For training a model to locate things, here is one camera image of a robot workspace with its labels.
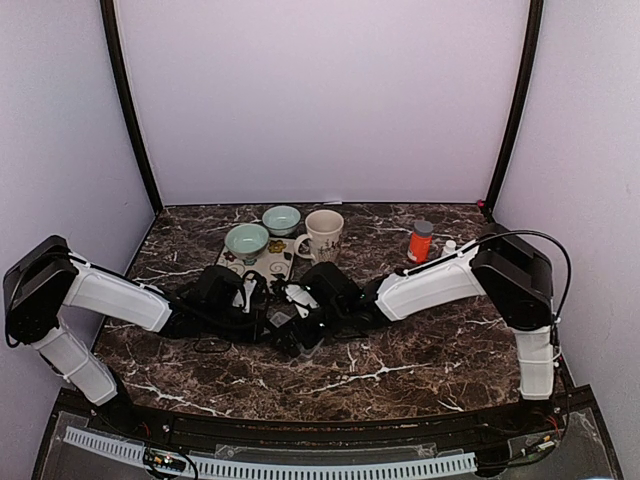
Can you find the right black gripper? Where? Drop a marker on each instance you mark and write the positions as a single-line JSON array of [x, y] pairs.
[[309, 340]]

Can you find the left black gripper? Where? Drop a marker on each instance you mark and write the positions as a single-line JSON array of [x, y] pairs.
[[259, 318]]

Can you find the clear plastic pill organizer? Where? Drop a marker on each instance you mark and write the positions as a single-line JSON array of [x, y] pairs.
[[278, 319]]

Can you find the orange pill bottle grey cap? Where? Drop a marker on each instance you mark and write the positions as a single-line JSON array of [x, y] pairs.
[[420, 241]]

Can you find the small white pill bottle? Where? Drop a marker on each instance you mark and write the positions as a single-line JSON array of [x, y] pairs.
[[449, 248]]

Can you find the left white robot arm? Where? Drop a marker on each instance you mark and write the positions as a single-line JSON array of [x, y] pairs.
[[52, 276]]

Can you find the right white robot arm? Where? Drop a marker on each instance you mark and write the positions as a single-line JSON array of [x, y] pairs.
[[500, 265]]

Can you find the floral rectangular ceramic plate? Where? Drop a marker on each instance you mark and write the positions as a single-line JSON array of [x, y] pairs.
[[274, 263]]

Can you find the light green ceramic bowl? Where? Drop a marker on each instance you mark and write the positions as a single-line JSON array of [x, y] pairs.
[[247, 242]]

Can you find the cream ceramic mug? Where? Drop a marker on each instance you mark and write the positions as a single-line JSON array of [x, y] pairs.
[[321, 241]]

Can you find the blue striped ceramic bowl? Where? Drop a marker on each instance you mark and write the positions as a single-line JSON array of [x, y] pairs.
[[281, 220]]

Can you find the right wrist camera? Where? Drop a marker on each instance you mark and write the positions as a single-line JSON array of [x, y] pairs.
[[295, 294]]

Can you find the black front rail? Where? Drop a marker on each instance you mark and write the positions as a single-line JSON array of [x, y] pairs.
[[485, 427]]

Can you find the white slotted cable duct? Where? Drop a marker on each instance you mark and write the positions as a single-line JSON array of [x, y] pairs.
[[165, 463]]

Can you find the left black frame post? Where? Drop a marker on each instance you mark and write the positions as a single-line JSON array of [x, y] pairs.
[[119, 72]]

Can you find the black frame post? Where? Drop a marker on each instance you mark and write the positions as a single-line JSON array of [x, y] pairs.
[[119, 72], [526, 64]]

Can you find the right black frame post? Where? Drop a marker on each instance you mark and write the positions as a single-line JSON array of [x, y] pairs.
[[526, 64]]

